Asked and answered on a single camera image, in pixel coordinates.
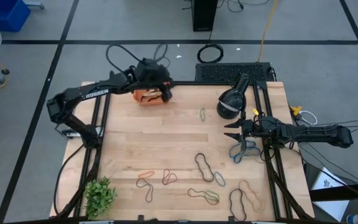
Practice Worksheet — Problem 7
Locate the small green potted plant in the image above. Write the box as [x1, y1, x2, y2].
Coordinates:
[84, 176, 118, 220]

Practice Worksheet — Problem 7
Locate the thin black rubber band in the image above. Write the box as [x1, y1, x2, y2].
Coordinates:
[229, 188, 247, 222]
[194, 152, 215, 183]

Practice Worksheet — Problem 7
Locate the coiled black cable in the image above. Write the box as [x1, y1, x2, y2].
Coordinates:
[196, 30, 224, 64]

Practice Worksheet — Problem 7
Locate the blue plastic bin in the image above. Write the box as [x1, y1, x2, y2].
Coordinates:
[0, 0, 31, 33]

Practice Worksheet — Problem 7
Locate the red rubber band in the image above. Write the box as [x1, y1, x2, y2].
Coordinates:
[162, 169, 178, 186]

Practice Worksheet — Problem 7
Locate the thin tan rubber band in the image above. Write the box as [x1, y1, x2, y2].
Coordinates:
[239, 179, 265, 213]

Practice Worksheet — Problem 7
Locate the black computer tower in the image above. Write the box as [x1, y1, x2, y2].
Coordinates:
[191, 0, 219, 32]

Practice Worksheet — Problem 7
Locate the wide black rubber band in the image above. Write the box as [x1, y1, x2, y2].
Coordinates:
[141, 95, 165, 105]

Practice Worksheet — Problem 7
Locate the thin brown rubber band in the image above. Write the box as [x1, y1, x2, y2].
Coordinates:
[187, 187, 220, 206]

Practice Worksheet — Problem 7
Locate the white cable loop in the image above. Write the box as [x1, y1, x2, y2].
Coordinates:
[298, 110, 318, 126]

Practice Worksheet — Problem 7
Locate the grey metal leg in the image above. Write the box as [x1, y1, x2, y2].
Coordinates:
[22, 0, 45, 10]

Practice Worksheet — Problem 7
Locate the white paper box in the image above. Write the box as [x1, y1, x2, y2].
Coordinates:
[310, 167, 351, 222]

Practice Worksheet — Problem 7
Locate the dark purple rubber band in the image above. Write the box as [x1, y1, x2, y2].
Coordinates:
[135, 177, 154, 203]

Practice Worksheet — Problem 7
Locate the black beam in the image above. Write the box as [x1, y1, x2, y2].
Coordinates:
[308, 181, 358, 202]

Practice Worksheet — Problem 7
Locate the black ventilated case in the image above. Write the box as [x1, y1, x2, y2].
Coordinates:
[195, 62, 275, 83]

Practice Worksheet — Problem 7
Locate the small blue rubber band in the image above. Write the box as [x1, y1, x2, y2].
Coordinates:
[213, 171, 226, 188]

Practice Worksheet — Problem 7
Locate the black arm base cable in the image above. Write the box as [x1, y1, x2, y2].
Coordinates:
[53, 144, 85, 215]

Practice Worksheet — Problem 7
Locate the yellow plug connector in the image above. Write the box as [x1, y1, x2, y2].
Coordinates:
[290, 105, 303, 118]

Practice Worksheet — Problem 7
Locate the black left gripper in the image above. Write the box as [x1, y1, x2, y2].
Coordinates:
[134, 58, 173, 103]

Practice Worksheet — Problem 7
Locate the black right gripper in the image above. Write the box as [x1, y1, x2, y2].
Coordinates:
[224, 111, 267, 152]

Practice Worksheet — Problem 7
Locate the orange rubber band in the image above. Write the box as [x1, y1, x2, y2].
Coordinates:
[137, 170, 155, 180]

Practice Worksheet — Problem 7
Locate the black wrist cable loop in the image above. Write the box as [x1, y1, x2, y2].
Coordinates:
[106, 44, 144, 74]

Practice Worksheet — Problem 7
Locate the orange plastic bin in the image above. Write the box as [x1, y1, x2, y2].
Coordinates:
[132, 88, 171, 107]

